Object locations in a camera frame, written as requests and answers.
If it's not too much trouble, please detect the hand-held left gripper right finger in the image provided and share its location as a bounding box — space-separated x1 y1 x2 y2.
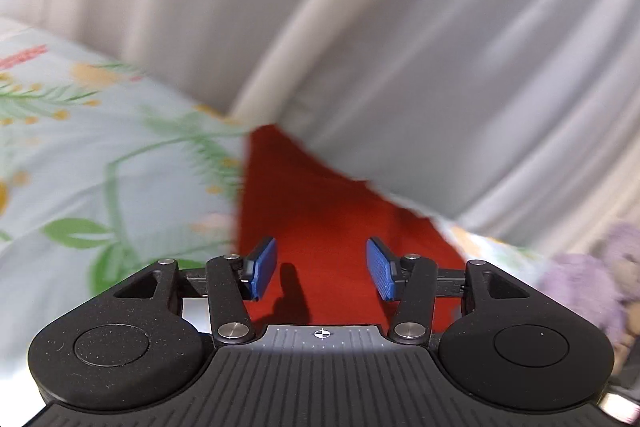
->
366 237 530 344

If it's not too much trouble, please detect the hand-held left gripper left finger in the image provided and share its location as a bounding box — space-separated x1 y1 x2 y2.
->
112 237 278 345

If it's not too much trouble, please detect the purple plush toy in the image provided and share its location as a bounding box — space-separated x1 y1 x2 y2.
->
542 221 640 375

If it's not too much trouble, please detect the floral bedsheet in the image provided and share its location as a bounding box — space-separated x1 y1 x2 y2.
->
0 17 553 388

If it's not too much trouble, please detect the white curtain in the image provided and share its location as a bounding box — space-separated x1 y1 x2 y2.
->
0 0 640 258

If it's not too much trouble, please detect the red knit cardigan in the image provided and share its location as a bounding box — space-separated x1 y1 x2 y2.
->
232 124 468 333

